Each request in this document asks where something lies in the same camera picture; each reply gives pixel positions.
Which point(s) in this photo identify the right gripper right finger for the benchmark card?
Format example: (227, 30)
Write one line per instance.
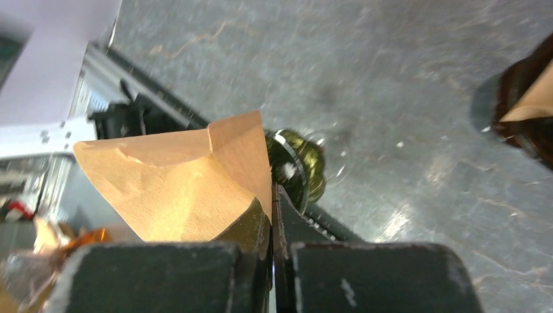
(316, 274)

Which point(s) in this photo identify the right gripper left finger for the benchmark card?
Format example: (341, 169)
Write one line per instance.
(231, 273)

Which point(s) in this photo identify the dark dripper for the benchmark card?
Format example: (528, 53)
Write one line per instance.
(298, 165)

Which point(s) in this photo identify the brown dripper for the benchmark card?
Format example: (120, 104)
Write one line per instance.
(532, 135)

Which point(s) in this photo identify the brown paper coffee filter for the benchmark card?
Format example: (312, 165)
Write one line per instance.
(536, 102)

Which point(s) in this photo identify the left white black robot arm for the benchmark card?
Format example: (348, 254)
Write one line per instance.
(118, 121)

